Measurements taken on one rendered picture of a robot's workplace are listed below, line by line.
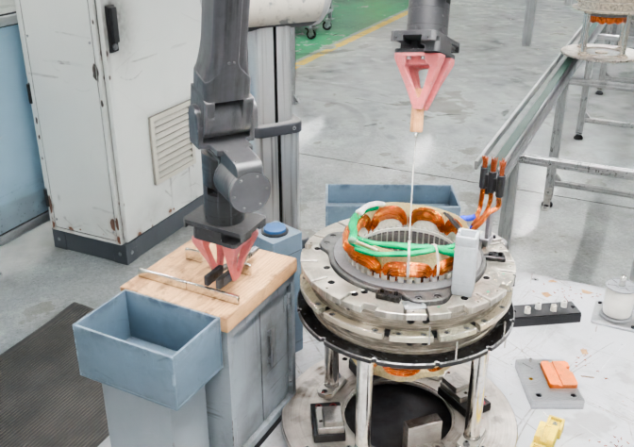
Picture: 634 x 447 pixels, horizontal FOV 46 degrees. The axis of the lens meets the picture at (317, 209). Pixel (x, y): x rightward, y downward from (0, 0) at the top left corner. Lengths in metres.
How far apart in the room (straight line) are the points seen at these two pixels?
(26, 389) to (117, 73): 1.29
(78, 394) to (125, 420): 1.59
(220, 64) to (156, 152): 2.53
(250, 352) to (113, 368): 0.21
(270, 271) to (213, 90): 0.33
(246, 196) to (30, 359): 2.07
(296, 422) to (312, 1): 0.74
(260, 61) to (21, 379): 1.74
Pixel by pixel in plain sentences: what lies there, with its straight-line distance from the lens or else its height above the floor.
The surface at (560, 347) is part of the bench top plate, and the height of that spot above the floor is 0.78.
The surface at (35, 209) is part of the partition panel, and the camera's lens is 3.74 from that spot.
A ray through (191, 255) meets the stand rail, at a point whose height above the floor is 1.07.
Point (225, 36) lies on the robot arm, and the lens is 0.92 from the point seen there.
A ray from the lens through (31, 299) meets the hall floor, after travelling 3.35.
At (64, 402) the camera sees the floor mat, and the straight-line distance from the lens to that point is 2.70.
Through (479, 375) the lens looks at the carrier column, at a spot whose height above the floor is 0.94.
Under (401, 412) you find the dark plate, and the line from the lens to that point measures 1.33.
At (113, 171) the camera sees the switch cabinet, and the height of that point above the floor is 0.45.
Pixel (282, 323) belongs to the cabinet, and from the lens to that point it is 1.22.
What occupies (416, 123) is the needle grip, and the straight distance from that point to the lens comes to 1.05.
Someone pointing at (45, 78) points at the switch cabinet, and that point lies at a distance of 3.39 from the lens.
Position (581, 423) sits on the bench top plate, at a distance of 1.38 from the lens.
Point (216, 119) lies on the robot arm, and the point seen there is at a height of 1.33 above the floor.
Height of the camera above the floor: 1.63
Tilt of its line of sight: 24 degrees down
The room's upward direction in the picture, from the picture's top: straight up
